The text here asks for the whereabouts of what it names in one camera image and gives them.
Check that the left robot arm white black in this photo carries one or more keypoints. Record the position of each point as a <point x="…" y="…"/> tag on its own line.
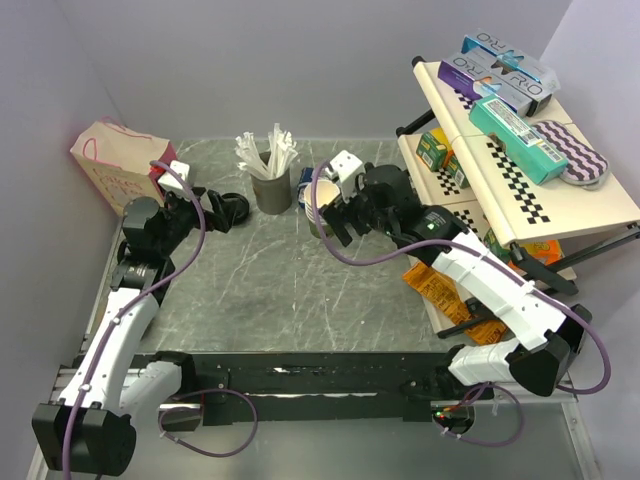
<point x="91" y="427"/>

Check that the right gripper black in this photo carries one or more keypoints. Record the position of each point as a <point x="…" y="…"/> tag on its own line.
<point x="335" y="221"/>

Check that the green yellow box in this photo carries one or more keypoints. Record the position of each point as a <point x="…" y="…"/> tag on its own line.
<point x="434" y="149"/>
<point x="453" y="167"/>

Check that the pink paper gift bag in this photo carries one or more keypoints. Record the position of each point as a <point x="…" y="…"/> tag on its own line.
<point x="118" y="160"/>

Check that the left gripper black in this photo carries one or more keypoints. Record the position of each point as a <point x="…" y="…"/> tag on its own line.
<point x="221" y="217"/>

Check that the orange snack packet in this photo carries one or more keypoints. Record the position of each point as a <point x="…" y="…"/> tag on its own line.
<point x="445" y="308"/>

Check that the stack of green paper cups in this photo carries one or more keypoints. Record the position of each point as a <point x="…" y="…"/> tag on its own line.
<point x="326" y="192"/>

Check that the orange chips bag lower shelf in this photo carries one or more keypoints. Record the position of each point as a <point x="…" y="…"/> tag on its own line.
<point x="546" y="252"/>

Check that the purple wavy striped pouch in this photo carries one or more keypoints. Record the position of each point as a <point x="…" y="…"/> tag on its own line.
<point x="586" y="168"/>

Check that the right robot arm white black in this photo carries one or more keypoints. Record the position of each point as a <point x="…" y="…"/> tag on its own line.
<point x="546" y="334"/>

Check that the green box lower shelf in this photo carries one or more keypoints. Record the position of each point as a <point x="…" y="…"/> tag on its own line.
<point x="491" y="242"/>

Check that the stack of black lids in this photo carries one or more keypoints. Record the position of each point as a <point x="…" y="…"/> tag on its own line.
<point x="236" y="207"/>

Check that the blue toothpaste box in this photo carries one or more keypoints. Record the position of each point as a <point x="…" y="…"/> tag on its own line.
<point x="512" y="58"/>

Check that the beige tiered shelf rack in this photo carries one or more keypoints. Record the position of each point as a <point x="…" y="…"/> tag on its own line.
<point x="502" y="199"/>

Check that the purple toothpaste box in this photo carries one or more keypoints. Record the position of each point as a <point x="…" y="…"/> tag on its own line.
<point x="476" y="75"/>

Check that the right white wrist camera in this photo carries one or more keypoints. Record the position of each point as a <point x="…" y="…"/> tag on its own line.
<point x="343" y="170"/>

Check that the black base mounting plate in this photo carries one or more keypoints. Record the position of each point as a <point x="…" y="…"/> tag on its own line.
<point x="300" y="386"/>

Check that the teal box with barcode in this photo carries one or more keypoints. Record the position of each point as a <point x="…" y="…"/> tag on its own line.
<point x="529" y="150"/>

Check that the green yellow box upper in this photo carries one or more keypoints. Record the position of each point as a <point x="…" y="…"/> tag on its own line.
<point x="434" y="149"/>

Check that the blue chips bag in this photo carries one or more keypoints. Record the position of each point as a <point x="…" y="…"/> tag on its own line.
<point x="304" y="180"/>

